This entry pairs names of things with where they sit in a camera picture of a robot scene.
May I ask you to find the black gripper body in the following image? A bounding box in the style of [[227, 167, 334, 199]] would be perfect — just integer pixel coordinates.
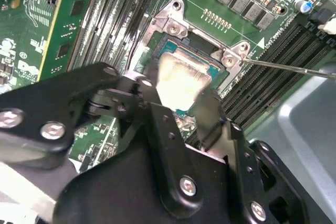
[[54, 142, 250, 224]]

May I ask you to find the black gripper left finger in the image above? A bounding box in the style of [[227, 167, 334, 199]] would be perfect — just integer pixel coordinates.
[[0, 60, 203, 219]]

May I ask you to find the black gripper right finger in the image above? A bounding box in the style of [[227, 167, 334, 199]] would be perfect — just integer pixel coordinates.
[[198, 88, 308, 224]]

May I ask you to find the silver CPU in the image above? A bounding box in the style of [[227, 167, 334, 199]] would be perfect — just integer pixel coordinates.
[[156, 40, 221, 118]]

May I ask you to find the locking lever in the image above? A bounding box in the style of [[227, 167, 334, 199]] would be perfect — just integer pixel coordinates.
[[240, 58, 336, 79]]

